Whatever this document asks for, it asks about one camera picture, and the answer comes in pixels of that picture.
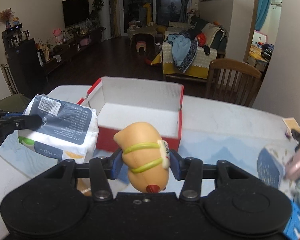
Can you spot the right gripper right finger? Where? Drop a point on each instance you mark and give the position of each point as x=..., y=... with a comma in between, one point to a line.
x=190, y=171

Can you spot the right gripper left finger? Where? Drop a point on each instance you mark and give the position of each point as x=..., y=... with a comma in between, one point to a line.
x=102, y=169

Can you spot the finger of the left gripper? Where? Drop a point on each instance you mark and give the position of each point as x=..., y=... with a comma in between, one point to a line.
x=17, y=121

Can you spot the yellow hotdog squeeze toy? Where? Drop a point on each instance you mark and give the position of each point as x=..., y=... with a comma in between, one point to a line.
x=146, y=155

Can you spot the white blue tissue pack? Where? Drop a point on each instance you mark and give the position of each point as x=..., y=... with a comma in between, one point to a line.
x=68, y=130

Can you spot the dark wooden tv cabinet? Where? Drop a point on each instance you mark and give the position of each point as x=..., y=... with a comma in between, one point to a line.
x=29, y=63

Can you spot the red cardboard shoe box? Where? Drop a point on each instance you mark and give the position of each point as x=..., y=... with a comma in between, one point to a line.
x=120, y=102

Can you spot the wooden dining chair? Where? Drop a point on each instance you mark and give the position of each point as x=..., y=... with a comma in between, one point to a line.
x=232, y=81

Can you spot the pink stuffed toy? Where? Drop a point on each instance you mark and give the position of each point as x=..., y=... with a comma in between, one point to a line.
x=58, y=36

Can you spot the pink ceramic mug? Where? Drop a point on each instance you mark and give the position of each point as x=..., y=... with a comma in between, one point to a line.
x=292, y=168

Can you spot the blue rubber glove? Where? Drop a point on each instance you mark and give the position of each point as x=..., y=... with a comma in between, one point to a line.
x=292, y=228

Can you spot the sofa with clothes pile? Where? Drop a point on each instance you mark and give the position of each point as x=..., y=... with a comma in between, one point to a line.
x=188, y=48

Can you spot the black flat television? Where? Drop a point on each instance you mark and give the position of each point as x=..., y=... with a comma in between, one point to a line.
x=75, y=11

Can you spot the small pink stool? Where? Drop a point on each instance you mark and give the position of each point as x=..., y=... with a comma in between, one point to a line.
x=141, y=45

